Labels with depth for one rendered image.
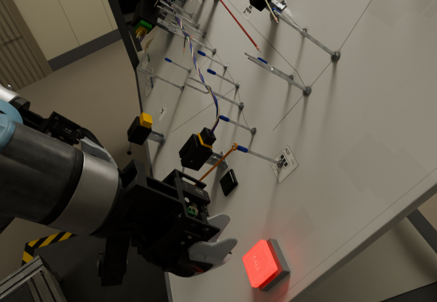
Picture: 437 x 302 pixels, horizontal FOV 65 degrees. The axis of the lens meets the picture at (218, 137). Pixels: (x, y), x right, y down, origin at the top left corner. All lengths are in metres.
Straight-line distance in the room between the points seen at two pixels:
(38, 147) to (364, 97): 0.42
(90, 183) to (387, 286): 0.70
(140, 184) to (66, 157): 0.07
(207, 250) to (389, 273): 0.54
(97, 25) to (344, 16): 3.51
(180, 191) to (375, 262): 0.61
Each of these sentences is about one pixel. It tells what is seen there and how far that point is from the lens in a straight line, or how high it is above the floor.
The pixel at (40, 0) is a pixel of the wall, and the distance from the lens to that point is 3.78.
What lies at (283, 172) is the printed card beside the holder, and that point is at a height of 1.14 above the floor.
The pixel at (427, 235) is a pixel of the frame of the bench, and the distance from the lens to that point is 0.97.
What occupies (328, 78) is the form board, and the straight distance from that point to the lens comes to 0.60.
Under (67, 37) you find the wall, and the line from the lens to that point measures 3.91.
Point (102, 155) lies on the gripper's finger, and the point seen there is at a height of 1.15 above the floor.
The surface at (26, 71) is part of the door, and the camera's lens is 3.84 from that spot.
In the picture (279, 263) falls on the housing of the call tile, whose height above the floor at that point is 1.10.
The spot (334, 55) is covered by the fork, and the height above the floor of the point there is 1.28.
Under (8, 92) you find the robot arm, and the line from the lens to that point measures 0.69.
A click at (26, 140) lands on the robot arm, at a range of 0.32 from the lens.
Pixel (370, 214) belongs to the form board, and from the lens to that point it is 0.48.
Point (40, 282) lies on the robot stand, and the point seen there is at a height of 0.23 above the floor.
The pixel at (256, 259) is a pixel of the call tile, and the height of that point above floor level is 1.10.
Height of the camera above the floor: 1.58
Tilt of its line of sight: 42 degrees down
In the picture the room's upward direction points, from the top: 12 degrees counter-clockwise
